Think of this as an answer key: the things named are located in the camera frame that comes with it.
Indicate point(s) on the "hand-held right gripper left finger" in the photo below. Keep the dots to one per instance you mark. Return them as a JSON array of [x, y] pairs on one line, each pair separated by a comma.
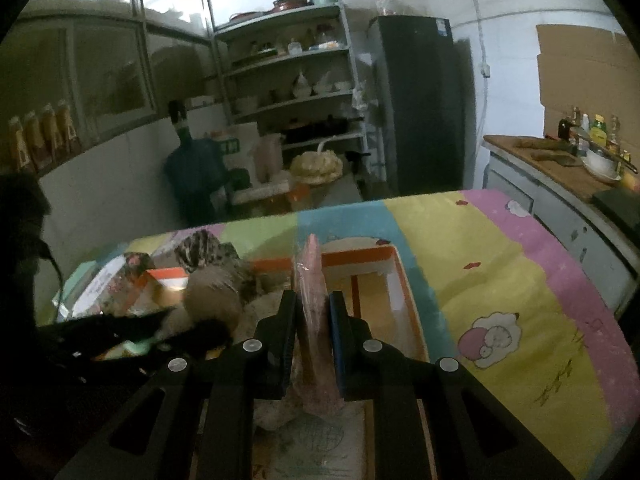
[[282, 355]]

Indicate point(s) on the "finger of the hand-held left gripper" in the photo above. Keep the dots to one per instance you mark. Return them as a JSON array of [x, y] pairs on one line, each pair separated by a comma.
[[125, 325]]

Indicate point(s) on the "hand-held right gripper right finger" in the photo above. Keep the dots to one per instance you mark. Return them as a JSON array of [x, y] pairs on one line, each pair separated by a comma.
[[336, 355]]

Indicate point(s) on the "mint green soft pack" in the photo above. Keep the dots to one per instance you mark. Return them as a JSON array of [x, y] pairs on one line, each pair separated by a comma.
[[137, 349]]

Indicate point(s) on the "floral wet wipes pack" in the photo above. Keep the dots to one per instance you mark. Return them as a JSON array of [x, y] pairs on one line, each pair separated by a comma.
[[110, 280]]

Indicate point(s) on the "pink plastic-wrapped pack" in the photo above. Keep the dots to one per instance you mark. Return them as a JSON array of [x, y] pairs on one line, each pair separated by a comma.
[[312, 310]]

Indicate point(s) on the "cardboard box with orange rim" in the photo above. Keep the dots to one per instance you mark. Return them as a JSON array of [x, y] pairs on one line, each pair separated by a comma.
[[375, 300]]

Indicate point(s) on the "brown fuzzy plush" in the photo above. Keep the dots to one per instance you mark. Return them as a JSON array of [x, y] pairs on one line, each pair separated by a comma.
[[212, 300]]

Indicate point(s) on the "blue water jug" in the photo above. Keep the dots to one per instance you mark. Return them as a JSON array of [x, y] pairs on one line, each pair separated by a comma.
[[192, 170]]

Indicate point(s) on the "white plastic bag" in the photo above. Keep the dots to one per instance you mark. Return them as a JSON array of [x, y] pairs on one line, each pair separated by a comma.
[[267, 160]]

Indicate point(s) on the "black pan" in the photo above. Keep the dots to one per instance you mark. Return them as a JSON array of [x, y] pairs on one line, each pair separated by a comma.
[[315, 130]]

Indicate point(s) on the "kitchen counter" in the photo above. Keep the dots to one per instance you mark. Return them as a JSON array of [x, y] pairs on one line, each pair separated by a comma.
[[520, 190]]

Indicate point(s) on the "dark refrigerator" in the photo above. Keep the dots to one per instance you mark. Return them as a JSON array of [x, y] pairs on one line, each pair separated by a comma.
[[420, 110]]

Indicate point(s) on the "row of white bowls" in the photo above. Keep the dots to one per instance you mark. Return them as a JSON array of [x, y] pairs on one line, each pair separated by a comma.
[[305, 85]]

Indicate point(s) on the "metal shelf rack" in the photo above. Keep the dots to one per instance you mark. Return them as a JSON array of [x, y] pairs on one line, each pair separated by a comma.
[[285, 62]]

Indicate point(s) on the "cleaver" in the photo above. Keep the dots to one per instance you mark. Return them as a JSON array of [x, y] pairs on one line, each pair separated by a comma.
[[557, 158]]

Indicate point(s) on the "black induction cooker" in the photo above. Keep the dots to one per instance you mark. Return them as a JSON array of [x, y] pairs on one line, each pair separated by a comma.
[[620, 207]]

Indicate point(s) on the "white bowl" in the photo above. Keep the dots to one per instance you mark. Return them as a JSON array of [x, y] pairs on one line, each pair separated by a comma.
[[602, 165]]

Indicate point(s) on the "cluster of condiment bottles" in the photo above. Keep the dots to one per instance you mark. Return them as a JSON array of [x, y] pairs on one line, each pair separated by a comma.
[[597, 127]]

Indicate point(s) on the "red pot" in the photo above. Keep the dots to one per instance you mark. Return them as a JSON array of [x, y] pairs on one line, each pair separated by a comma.
[[289, 4]]

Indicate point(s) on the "glass jar with red lid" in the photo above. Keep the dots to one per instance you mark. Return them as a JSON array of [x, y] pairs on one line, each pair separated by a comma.
[[386, 5]]

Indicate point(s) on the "glass sliding window frame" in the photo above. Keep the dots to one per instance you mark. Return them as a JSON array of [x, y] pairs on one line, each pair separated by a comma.
[[145, 75]]

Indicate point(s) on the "wall socket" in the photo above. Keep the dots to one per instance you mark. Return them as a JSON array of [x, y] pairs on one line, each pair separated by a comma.
[[484, 70]]

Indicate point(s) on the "cardboard sheet on wall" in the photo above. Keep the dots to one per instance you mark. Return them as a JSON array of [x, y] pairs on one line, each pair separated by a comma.
[[585, 70]]

